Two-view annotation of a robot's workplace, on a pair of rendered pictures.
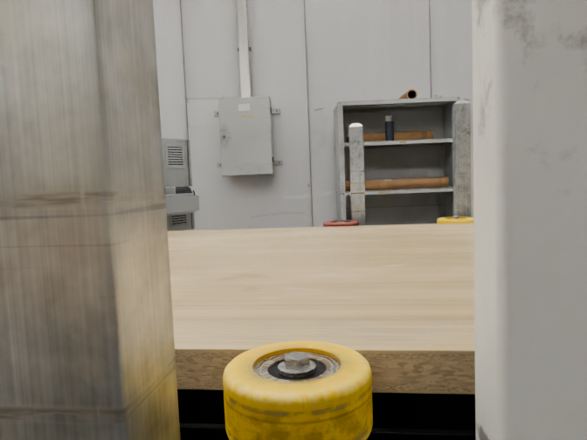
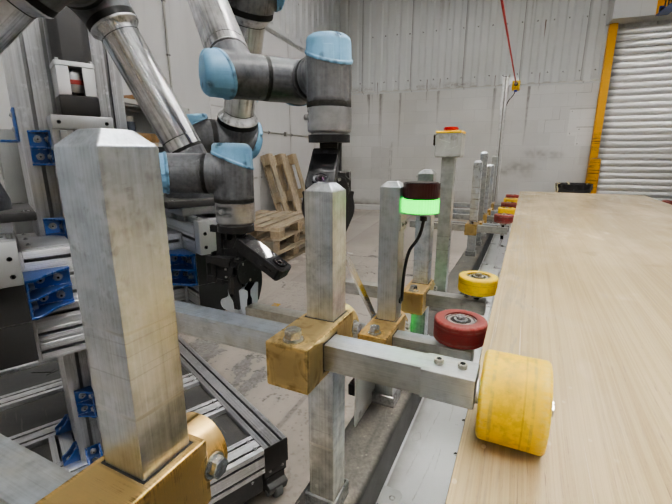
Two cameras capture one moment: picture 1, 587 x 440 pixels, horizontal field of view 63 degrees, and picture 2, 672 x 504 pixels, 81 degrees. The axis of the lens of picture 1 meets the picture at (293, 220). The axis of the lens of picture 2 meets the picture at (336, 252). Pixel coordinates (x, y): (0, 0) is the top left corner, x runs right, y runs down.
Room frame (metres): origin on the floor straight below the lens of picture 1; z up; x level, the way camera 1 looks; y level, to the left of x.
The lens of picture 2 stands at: (1.25, 1.74, 1.15)
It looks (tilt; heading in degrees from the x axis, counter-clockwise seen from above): 14 degrees down; 288
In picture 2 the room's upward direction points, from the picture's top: straight up
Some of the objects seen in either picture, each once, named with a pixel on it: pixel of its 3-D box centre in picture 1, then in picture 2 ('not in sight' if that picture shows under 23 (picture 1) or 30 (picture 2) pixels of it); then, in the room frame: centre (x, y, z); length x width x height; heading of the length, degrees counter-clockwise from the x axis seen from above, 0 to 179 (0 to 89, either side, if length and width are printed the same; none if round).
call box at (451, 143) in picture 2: not in sight; (450, 145); (1.30, 0.57, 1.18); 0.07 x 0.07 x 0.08; 83
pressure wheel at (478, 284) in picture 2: not in sight; (476, 299); (1.21, 0.89, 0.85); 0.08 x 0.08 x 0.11
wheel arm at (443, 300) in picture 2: not in sight; (388, 292); (1.40, 0.86, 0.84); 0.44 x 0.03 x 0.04; 173
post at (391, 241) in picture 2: not in sight; (388, 315); (1.36, 1.08, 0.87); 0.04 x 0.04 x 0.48; 83
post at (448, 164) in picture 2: not in sight; (444, 236); (1.30, 0.57, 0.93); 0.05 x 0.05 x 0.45; 83
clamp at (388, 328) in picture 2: not in sight; (386, 334); (1.36, 1.10, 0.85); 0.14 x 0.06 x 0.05; 83
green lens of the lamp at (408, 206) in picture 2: not in sight; (420, 205); (1.32, 1.08, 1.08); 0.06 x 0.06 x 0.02
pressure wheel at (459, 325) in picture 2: not in sight; (458, 349); (1.24, 1.13, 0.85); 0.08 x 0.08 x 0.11
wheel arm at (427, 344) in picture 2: not in sight; (347, 332); (1.43, 1.11, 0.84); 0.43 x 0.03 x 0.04; 173
